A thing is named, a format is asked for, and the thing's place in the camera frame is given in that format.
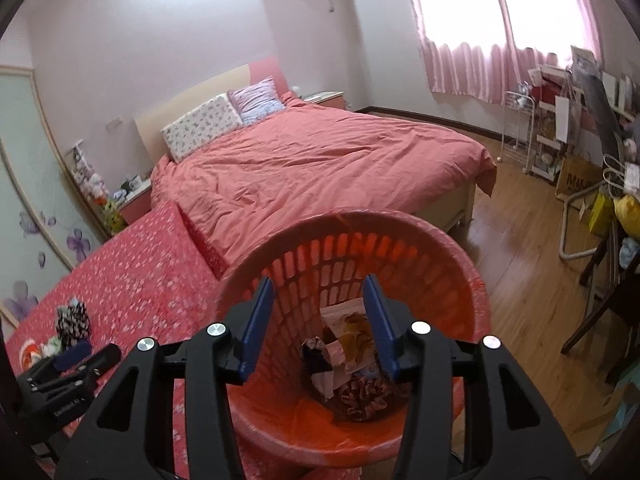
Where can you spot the white round object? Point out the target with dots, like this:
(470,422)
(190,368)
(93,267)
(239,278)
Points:
(298,91)

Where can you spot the bed with pink duvet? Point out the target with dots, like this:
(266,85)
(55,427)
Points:
(310,160)

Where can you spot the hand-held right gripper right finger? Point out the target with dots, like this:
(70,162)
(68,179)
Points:
(382,330)

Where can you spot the pink striped pillow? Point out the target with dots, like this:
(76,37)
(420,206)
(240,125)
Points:
(257,100)

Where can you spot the yellow round plush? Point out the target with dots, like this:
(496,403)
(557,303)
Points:
(629,215)

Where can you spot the dark striped wrapper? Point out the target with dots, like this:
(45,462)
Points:
(312,355)

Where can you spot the grey board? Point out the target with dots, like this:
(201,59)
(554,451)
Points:
(600,110)

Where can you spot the red box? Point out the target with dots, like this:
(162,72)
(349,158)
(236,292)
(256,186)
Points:
(550,91)

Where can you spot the blue white packet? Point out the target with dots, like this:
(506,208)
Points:
(119,195)

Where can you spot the yellow bag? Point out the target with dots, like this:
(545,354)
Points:
(602,215)

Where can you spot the flower print sliding wardrobe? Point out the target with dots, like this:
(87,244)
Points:
(30,160)

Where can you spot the pink nightstand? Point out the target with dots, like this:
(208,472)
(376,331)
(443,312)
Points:
(327,99)
(135,207)

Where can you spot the stack of white plush toys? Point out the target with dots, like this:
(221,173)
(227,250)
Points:
(90,180)

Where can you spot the orange plastic basket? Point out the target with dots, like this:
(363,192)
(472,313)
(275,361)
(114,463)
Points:
(440,280)

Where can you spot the pink curtain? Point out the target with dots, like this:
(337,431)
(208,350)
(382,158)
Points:
(465,60)

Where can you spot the clear plush toy tube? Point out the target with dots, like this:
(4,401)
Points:
(77,147)

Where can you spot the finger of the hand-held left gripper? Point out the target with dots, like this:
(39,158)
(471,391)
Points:
(74,355)
(102,357)

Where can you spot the white tube frame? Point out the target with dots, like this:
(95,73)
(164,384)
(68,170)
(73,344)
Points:
(565,230)

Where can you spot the white floral pillow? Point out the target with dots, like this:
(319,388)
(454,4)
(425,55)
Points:
(200,127)

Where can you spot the brown patterned wrapper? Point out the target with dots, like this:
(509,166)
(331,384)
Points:
(362,395)

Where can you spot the mint green sock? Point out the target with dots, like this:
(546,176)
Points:
(51,345)

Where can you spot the yellow snack wrapper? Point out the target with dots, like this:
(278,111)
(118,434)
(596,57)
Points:
(357,345)

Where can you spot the white tissue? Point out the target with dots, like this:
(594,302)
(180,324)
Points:
(342,312)

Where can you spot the black floral sock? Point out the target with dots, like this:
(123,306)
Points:
(72,322)

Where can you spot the red floral tablecloth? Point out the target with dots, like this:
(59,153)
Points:
(140,280)

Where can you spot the white shelf cart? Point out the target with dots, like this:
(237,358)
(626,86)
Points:
(542,137)

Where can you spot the green plush toy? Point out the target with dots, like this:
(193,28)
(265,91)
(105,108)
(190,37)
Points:
(114,220)

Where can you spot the brown cardboard box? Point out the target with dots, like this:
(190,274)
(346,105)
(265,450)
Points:
(575,175)

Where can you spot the dark wooden chair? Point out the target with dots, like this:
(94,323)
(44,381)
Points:
(600,320)

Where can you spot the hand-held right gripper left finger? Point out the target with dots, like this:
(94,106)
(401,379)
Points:
(257,325)

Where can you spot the cream and pink bed frame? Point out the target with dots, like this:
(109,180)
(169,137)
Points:
(200,90)

